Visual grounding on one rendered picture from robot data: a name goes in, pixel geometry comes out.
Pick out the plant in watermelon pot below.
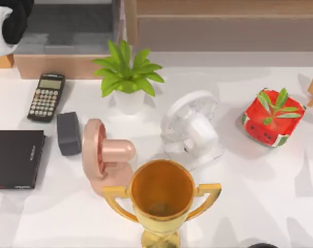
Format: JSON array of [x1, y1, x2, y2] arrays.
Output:
[[242, 87, 307, 149]]

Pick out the green plant in white pot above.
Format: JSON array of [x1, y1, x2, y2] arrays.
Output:
[[91, 39, 165, 115]]

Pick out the black calculator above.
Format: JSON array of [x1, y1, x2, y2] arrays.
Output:
[[26, 73, 66, 123]]

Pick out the pale wooden drawer front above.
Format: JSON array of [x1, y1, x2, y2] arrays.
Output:
[[13, 53, 110, 80]]

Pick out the pulled-out wooden drawer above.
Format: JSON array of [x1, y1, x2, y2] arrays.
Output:
[[13, 0, 122, 55]]

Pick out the pink desk fan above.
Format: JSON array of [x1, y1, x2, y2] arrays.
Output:
[[81, 118, 136, 195]]

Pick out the dark grey box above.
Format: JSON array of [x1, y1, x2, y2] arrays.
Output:
[[56, 112, 82, 157]]

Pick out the black book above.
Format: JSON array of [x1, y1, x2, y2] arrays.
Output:
[[0, 130, 47, 190]]

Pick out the white desk fan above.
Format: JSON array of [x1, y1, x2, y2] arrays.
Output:
[[160, 90, 226, 172]]

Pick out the wooden cupboard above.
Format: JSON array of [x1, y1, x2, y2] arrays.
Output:
[[124, 0, 313, 52]]

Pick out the gold trophy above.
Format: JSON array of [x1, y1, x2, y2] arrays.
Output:
[[102, 159, 222, 248]]

